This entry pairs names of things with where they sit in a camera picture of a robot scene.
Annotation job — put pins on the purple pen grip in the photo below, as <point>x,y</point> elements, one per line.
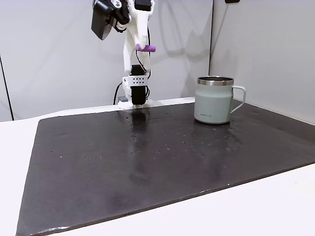
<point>147,48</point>

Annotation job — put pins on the grey plug connector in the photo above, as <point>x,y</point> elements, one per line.
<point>122,99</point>

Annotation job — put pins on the pale green insulated mug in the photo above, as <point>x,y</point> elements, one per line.
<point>211,103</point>

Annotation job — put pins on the black table mat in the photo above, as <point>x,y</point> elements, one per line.
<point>147,159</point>

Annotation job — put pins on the black camera box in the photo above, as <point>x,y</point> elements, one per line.
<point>102,19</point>

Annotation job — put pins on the black wall mounted object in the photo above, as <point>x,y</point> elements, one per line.
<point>232,1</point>

